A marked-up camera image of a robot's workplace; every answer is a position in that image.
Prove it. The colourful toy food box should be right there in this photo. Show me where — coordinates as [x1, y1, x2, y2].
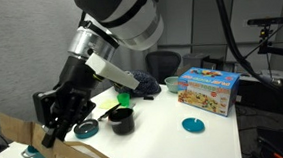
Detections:
[175, 63, 244, 120]

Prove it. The dark waste bin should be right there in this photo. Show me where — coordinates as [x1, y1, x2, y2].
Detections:
[201, 56, 230, 74]

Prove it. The black office chair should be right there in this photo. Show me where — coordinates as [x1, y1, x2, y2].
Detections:
[144, 49, 184, 87]

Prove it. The mint green bowl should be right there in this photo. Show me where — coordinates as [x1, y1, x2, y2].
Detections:
[163, 75, 181, 94]

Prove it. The black toy pot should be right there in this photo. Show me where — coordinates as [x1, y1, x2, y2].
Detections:
[107, 107, 136, 137]

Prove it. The grey bar camera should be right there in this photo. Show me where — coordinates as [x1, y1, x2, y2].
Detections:
[247, 16, 283, 27]

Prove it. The brown cardboard box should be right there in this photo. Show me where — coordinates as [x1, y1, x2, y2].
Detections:
[0, 103, 128, 158]

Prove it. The teal round plate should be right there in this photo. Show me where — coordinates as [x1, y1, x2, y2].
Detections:
[180, 116, 206, 134]

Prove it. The grey waste bin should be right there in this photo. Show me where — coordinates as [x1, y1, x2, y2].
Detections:
[182, 51, 211, 70]

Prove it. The dark blue speckled cushion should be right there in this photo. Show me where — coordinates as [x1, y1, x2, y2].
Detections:
[112, 67, 163, 99]

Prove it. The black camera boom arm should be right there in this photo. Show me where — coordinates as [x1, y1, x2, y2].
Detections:
[256, 23, 283, 62]

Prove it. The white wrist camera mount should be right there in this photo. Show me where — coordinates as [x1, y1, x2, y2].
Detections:
[83, 48, 140, 94]

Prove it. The black kitchen utensil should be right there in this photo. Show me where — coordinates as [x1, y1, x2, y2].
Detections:
[96, 103, 122, 122]

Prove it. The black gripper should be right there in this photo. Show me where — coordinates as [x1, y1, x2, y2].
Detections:
[29, 53, 103, 151]

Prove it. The green plastic cup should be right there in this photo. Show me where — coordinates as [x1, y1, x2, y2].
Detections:
[116, 92, 131, 109]

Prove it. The thick black cable hose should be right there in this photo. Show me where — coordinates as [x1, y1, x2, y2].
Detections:
[209, 0, 283, 103]

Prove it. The yellow green cloth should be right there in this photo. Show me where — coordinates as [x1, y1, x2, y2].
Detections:
[98, 98, 121, 111]

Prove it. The small black block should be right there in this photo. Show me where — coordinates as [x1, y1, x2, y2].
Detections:
[143, 94, 155, 102]

